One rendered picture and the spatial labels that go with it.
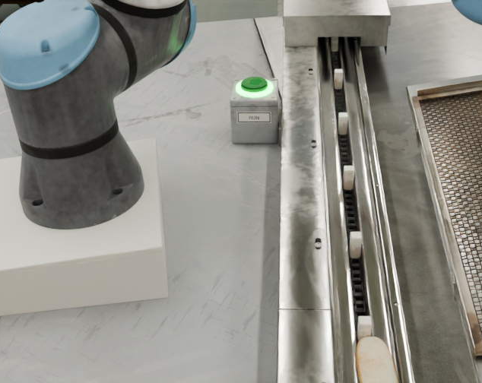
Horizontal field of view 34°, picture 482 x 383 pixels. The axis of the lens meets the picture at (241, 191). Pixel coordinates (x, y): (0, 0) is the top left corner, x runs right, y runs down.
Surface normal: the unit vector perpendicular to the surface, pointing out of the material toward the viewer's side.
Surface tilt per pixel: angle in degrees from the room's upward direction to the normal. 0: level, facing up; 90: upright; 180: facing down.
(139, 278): 90
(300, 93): 0
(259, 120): 90
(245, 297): 0
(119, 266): 90
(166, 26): 109
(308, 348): 0
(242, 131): 90
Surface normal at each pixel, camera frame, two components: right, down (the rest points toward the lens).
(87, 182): 0.33, 0.21
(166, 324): -0.04, -0.81
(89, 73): 0.81, 0.25
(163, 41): 0.69, 0.57
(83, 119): 0.55, 0.41
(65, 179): -0.04, 0.27
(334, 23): -0.05, 0.58
